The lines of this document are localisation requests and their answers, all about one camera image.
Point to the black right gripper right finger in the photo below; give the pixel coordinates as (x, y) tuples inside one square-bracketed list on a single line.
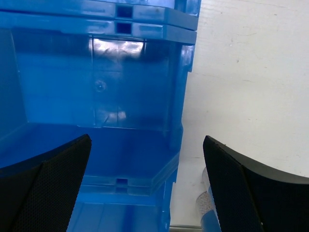
[(252, 197)]

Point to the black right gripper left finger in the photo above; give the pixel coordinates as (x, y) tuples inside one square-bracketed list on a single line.
[(39, 193)]

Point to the blue middle storage bin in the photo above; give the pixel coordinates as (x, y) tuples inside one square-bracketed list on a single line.
[(122, 83)]

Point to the blue-label salt shaker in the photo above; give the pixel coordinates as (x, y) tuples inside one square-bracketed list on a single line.
[(206, 207)]

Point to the blue near storage bin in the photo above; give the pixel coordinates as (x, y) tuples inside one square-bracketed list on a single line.
[(94, 212)]

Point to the blue storage bin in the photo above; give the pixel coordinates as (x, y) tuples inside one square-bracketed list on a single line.
[(94, 212), (122, 83), (179, 13)]

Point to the blue far storage bin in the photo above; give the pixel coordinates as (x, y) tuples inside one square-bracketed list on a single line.
[(179, 13)]

